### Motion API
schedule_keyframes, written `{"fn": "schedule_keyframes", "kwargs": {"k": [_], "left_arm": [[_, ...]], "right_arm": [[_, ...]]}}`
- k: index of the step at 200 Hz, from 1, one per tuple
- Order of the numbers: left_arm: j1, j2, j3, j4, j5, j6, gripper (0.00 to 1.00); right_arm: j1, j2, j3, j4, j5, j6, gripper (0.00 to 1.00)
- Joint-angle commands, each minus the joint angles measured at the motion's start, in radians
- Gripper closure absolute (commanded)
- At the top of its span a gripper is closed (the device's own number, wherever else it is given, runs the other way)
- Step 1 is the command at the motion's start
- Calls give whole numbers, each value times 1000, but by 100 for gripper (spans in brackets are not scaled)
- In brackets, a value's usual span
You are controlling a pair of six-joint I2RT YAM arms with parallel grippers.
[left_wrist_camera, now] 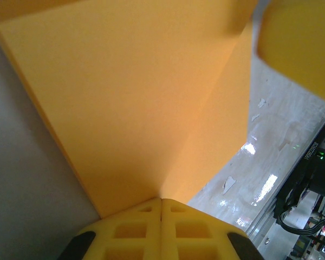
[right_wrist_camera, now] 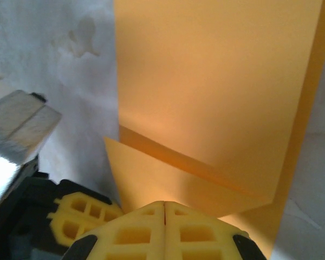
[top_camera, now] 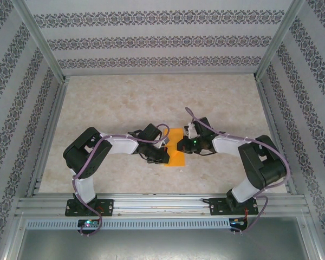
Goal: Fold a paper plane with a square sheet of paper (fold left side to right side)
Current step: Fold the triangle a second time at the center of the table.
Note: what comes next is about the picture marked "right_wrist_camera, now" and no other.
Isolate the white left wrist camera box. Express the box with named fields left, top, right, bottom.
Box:
left=0, top=90, right=63, bottom=217

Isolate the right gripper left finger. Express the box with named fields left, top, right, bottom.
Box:
left=63, top=199, right=166, bottom=260

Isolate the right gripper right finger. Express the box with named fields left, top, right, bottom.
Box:
left=165, top=201, right=267, bottom=260

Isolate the orange paper sheet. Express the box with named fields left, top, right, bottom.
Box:
left=104, top=0, right=325, bottom=260

